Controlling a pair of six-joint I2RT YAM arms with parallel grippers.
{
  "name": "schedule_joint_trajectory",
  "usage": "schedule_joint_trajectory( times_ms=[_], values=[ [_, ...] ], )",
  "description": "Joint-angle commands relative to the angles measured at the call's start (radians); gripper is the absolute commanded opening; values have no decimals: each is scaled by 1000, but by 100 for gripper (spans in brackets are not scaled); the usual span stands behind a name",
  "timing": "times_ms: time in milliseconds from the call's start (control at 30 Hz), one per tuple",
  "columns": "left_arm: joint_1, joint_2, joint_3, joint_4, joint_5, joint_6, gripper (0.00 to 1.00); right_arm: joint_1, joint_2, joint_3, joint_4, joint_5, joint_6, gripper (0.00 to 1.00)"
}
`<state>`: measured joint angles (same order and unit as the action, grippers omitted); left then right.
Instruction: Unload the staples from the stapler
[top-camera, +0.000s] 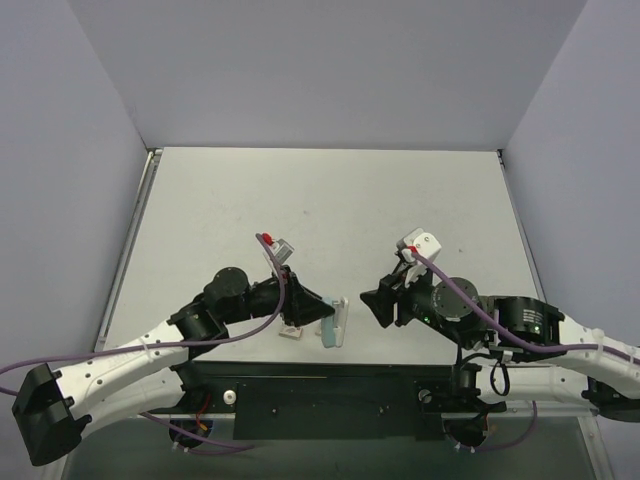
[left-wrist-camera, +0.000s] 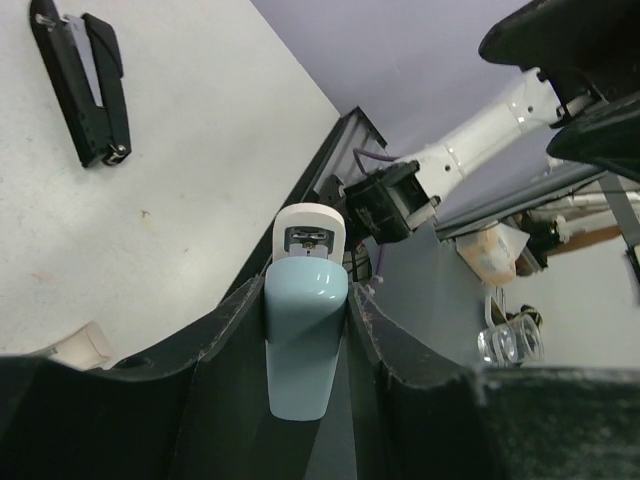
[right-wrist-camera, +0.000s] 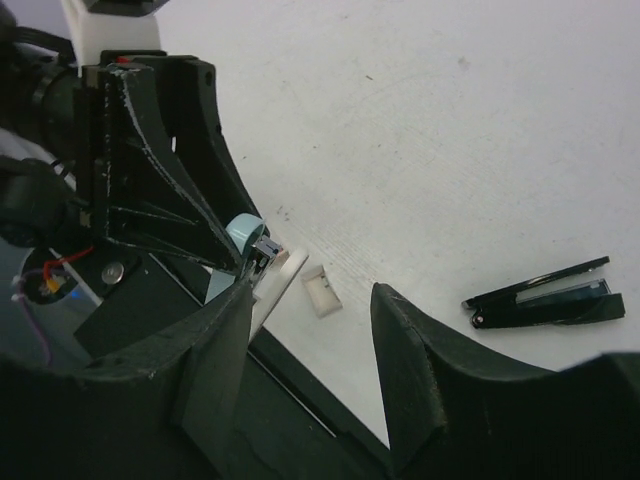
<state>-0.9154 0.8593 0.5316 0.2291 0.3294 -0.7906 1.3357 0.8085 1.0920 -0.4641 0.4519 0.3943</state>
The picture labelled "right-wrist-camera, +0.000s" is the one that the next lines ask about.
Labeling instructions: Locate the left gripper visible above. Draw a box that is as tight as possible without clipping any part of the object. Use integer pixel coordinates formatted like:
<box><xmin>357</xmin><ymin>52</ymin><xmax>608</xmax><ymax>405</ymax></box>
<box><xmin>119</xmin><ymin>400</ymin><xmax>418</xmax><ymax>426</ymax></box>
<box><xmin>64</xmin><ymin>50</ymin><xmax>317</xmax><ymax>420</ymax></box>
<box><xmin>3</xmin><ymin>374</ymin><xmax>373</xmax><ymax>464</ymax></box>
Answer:
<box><xmin>29</xmin><ymin>49</ymin><xmax>261</xmax><ymax>274</ymax></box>

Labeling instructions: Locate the light blue white stapler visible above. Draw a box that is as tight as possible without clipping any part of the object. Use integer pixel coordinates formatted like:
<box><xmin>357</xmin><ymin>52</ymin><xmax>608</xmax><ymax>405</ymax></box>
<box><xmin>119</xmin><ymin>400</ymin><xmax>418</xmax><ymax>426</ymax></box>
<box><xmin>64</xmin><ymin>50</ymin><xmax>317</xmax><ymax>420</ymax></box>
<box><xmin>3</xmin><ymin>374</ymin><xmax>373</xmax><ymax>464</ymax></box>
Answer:
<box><xmin>226</xmin><ymin>213</ymin><xmax>308</xmax><ymax>342</ymax></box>

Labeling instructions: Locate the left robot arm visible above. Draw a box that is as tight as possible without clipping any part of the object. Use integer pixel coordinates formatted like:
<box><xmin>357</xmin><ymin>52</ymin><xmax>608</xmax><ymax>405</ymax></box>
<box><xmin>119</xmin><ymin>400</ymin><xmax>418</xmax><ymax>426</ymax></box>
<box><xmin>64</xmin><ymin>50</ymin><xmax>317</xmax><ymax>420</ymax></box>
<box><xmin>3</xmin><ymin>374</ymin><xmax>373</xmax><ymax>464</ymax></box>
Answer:
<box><xmin>1</xmin><ymin>1</ymin><xmax>264</xmax><ymax>276</ymax></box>

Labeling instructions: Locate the open clear staple box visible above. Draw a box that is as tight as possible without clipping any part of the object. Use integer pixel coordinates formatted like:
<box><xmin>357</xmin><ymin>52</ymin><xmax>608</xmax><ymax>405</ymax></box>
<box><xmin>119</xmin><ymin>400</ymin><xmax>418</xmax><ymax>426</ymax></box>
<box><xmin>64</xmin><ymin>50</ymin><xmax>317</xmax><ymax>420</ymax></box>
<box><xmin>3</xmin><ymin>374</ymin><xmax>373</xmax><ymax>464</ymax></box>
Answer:
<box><xmin>301</xmin><ymin>265</ymin><xmax>343</xmax><ymax>319</ymax></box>

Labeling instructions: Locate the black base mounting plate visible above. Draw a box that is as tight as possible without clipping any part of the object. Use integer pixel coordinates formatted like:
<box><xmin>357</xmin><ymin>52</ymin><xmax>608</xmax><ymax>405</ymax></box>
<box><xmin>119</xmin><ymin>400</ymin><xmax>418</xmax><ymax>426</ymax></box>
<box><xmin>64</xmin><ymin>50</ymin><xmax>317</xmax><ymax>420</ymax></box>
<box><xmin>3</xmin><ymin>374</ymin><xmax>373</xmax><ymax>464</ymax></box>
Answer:
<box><xmin>74</xmin><ymin>259</ymin><xmax>384</xmax><ymax>452</ymax></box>

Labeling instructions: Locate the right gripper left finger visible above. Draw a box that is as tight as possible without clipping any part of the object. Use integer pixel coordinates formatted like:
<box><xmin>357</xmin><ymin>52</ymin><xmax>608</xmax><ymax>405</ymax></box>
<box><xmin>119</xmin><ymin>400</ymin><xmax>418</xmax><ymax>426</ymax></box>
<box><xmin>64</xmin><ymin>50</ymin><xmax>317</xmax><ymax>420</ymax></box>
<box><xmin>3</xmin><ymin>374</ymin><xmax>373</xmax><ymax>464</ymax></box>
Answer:
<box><xmin>0</xmin><ymin>277</ymin><xmax>391</xmax><ymax>480</ymax></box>

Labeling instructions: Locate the black stapler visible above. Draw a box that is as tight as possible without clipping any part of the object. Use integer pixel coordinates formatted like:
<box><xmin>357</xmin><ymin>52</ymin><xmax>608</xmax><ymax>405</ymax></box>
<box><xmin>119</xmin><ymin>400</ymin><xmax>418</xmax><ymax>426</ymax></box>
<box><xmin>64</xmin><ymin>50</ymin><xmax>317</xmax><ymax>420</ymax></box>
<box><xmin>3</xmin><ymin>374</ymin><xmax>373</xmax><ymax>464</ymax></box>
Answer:
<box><xmin>462</xmin><ymin>256</ymin><xmax>626</xmax><ymax>329</ymax></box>

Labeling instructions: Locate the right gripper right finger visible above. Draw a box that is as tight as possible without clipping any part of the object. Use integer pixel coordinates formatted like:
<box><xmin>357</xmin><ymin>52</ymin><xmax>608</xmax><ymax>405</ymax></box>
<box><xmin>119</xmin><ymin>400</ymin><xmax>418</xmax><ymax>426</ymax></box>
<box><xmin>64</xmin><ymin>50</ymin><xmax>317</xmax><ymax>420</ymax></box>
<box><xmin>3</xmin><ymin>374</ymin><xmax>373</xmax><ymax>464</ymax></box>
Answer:
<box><xmin>370</xmin><ymin>283</ymin><xmax>639</xmax><ymax>479</ymax></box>

